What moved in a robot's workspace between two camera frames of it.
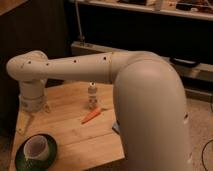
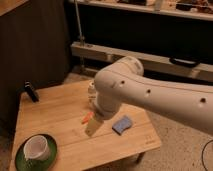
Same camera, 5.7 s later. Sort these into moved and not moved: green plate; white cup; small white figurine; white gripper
Moved: white gripper
Not moved: small white figurine; white cup; green plate
